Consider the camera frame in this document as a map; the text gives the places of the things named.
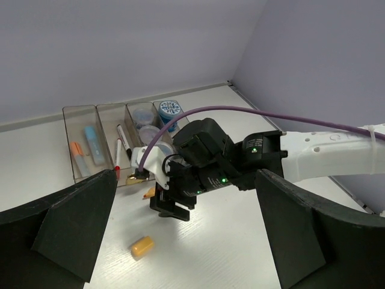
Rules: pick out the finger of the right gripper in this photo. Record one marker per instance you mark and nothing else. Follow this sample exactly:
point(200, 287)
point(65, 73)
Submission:
point(168, 208)

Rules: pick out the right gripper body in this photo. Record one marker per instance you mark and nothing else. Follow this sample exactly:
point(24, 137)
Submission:
point(184, 185)

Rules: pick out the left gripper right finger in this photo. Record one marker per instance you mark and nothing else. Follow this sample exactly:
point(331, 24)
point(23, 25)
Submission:
point(318, 243)

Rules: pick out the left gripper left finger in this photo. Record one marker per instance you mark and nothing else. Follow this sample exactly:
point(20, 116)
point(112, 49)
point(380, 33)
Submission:
point(54, 241)

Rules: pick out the orange highlighter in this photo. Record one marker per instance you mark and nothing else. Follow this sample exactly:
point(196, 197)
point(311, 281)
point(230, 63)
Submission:
point(150, 193)

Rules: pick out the yellow highlighter cap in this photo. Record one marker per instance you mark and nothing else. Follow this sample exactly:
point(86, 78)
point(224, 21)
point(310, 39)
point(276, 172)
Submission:
point(142, 246)

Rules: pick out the paperclip jar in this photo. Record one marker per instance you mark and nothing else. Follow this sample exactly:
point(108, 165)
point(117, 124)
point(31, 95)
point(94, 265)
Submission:
point(142, 117)
point(147, 133)

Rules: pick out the red whiteboard marker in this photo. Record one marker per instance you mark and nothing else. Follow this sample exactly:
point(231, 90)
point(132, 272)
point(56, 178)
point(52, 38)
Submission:
point(118, 148)

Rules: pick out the blue paint jar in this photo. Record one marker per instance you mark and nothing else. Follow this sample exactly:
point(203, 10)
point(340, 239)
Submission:
point(168, 110)

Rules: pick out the black whiteboard marker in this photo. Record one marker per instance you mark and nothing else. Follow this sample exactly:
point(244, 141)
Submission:
point(125, 142)

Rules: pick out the blue highlighter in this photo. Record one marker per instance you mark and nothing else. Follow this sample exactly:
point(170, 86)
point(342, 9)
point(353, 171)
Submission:
point(97, 153)

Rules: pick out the clear pencil-shaped highlighter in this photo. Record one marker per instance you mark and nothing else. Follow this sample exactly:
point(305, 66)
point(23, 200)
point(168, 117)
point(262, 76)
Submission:
point(82, 166)

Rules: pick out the orange highlighter cap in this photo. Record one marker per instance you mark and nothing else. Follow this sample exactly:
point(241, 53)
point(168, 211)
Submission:
point(76, 149)

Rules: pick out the blue highlighter cap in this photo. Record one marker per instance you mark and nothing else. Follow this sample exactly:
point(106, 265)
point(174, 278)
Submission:
point(90, 134)

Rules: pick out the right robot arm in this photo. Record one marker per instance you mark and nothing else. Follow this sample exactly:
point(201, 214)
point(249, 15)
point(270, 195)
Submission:
point(211, 160)

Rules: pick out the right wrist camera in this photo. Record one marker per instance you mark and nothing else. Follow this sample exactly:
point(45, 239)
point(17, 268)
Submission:
point(152, 165)

